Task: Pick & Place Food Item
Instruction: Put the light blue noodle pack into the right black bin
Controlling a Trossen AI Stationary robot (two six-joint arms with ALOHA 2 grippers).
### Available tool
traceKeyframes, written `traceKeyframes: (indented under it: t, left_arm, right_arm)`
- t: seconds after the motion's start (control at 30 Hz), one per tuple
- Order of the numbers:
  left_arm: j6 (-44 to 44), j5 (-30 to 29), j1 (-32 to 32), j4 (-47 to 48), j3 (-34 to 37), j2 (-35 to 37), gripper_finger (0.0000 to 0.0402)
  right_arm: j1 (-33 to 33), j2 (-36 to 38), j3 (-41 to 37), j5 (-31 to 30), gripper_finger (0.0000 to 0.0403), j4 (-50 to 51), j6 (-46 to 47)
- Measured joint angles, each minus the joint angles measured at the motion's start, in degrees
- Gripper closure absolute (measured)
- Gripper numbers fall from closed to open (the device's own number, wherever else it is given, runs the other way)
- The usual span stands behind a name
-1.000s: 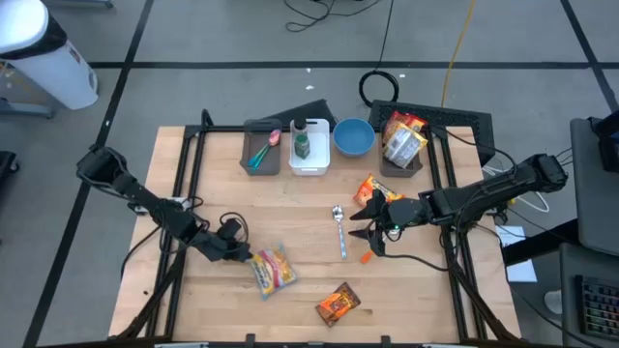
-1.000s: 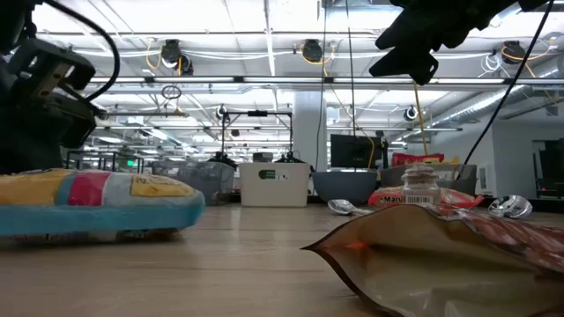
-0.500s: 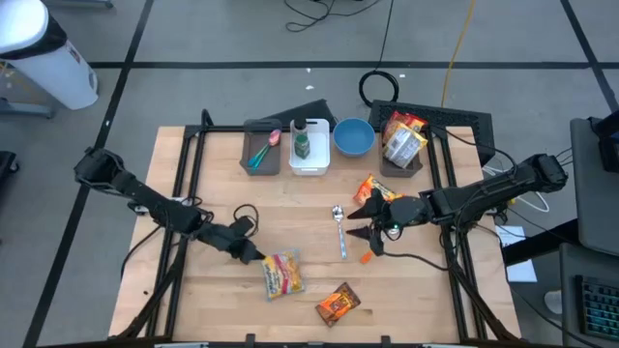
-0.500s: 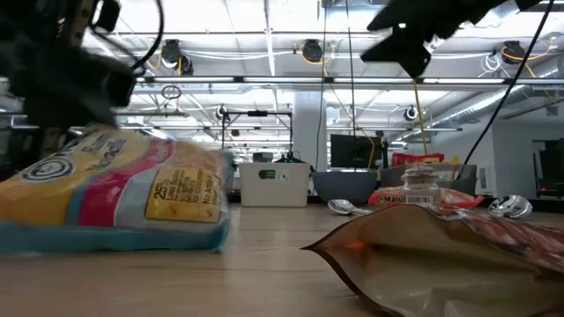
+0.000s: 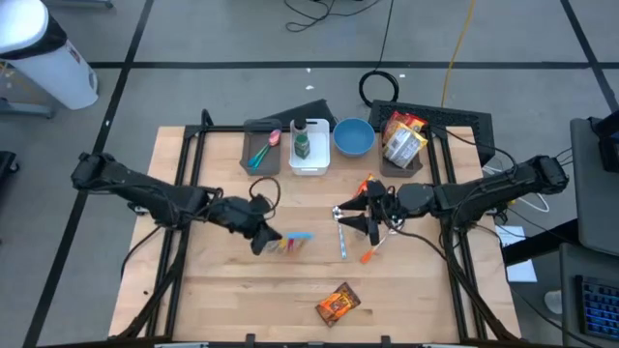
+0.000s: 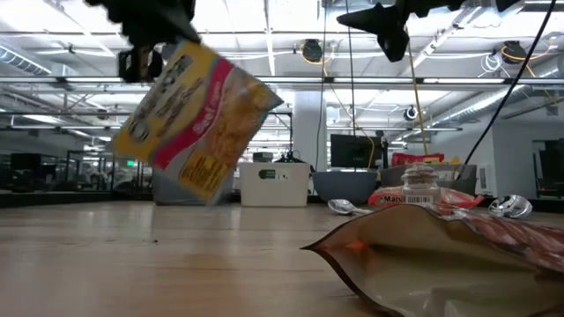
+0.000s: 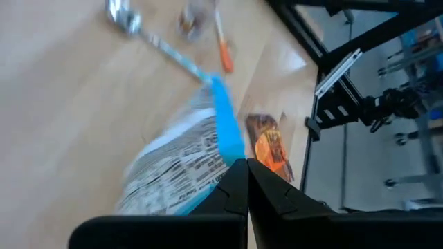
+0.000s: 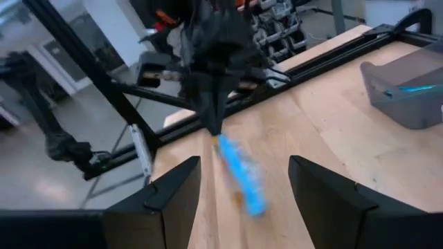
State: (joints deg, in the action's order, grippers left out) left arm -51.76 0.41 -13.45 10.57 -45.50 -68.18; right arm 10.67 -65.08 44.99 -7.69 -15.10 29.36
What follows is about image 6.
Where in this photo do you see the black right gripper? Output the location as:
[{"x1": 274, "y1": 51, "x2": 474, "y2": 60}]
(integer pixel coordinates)
[{"x1": 336, "y1": 0, "x2": 468, "y2": 63}]

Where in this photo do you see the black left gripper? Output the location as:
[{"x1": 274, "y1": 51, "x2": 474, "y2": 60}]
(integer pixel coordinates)
[{"x1": 85, "y1": 0, "x2": 203, "y2": 85}]

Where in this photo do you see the yellow blue ramen packet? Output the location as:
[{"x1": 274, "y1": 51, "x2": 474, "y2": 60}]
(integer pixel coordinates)
[{"x1": 109, "y1": 39, "x2": 286, "y2": 208}]

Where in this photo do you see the black computer monitor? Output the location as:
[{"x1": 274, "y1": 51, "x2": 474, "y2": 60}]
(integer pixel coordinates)
[{"x1": 330, "y1": 133, "x2": 383, "y2": 170}]

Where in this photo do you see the white square pillar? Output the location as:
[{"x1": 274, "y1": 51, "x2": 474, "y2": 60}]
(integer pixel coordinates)
[{"x1": 292, "y1": 90, "x2": 329, "y2": 173}]

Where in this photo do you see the small cork-stoppered glass jar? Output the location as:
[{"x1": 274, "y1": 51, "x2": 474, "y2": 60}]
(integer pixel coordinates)
[{"x1": 399, "y1": 165, "x2": 442, "y2": 207}]

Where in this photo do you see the blue bowl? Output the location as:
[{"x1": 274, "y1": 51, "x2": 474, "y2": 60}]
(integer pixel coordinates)
[{"x1": 311, "y1": 170, "x2": 379, "y2": 206}]

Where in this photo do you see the dark screen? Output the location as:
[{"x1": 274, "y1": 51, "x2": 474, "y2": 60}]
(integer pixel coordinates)
[{"x1": 9, "y1": 151, "x2": 43, "y2": 172}]

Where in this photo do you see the white plastic bin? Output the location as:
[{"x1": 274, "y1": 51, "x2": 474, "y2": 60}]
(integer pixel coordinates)
[{"x1": 239, "y1": 161, "x2": 312, "y2": 208}]

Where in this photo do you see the orange ramen packet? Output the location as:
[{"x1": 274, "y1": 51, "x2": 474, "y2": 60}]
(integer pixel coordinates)
[{"x1": 367, "y1": 184, "x2": 486, "y2": 210}]

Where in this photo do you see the black cabinet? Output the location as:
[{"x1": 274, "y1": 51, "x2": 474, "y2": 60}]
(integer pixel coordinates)
[{"x1": 531, "y1": 138, "x2": 564, "y2": 200}]

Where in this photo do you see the brown orange snack pouch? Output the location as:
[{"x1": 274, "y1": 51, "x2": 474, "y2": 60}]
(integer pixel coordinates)
[{"x1": 301, "y1": 203, "x2": 564, "y2": 317}]

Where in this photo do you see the yellow cable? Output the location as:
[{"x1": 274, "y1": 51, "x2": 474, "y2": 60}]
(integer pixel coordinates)
[{"x1": 404, "y1": 26, "x2": 431, "y2": 166}]

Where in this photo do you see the black arm feed cable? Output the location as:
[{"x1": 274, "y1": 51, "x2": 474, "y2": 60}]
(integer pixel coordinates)
[{"x1": 456, "y1": 0, "x2": 557, "y2": 180}]

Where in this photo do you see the silver spoon blue handle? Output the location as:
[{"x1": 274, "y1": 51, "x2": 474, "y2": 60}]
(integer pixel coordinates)
[{"x1": 327, "y1": 198, "x2": 375, "y2": 217}]

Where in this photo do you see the silver spoon orange handle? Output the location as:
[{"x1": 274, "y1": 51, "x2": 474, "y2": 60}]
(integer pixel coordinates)
[{"x1": 487, "y1": 194, "x2": 534, "y2": 220}]

